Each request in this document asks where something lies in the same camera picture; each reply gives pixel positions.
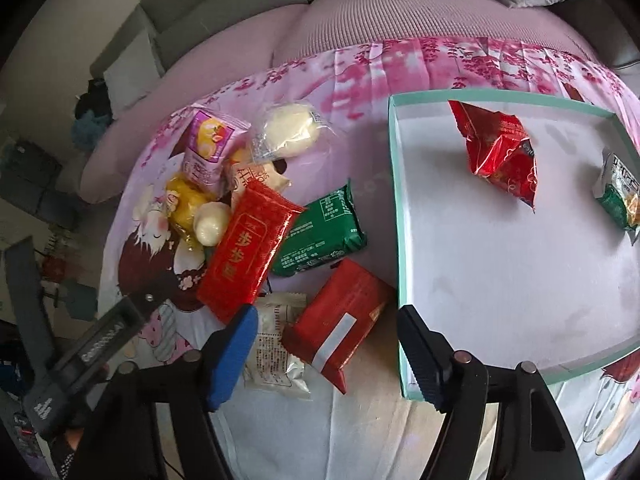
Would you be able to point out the grey green sofa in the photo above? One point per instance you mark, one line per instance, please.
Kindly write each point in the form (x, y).
(225, 10)

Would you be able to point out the red packet with white stripe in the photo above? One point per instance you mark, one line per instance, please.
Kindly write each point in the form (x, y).
(345, 310)

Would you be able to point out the dark green snack packet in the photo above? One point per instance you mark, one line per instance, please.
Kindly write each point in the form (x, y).
(320, 232)

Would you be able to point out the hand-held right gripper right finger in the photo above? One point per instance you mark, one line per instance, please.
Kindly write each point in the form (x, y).
(425, 360)

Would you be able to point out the dark clothes pile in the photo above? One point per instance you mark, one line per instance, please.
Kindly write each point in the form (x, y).
(92, 105)

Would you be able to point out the yellow pastry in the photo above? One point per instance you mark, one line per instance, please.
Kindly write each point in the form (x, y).
(182, 202)

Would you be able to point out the white and green snack packet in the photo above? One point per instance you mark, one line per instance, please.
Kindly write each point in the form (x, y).
(620, 195)

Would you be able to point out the red packet with gold print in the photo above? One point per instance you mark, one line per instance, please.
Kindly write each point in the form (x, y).
(245, 255)

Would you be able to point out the red crinkled snack bag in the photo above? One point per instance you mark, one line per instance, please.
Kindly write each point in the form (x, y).
(500, 155)

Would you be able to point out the pink printed blanket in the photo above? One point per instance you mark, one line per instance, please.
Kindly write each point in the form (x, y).
(350, 85)

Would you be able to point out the beige snack packet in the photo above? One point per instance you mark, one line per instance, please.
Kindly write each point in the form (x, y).
(255, 177)

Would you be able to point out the purple snack packet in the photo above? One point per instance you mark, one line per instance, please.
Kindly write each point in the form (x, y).
(207, 142)

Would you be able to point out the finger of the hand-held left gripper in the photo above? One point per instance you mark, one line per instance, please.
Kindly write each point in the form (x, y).
(107, 340)
(32, 305)

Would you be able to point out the cream snack packet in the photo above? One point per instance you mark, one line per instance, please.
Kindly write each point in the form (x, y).
(275, 355)

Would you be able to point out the teal cardboard tray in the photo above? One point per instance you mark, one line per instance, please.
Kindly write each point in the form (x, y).
(500, 260)

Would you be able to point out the small white bun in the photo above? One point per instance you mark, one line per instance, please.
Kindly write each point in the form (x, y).
(210, 225)

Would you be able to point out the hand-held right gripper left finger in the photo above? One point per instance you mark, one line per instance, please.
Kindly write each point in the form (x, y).
(231, 355)

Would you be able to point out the pink knitted bedspread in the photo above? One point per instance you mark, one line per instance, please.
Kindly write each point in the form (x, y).
(375, 10)

